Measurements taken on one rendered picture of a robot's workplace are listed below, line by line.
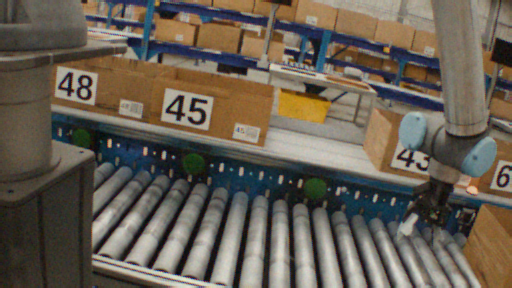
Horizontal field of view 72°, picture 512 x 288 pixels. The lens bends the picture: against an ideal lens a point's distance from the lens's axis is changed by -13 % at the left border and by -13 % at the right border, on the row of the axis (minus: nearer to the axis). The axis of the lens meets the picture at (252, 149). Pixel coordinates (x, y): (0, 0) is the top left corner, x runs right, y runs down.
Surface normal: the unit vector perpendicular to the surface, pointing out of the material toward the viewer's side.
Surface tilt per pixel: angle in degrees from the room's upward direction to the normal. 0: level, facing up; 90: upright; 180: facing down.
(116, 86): 90
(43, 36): 86
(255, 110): 90
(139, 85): 90
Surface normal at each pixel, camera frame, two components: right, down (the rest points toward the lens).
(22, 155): 0.73, 0.29
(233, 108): -0.06, 0.30
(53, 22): 0.88, -0.11
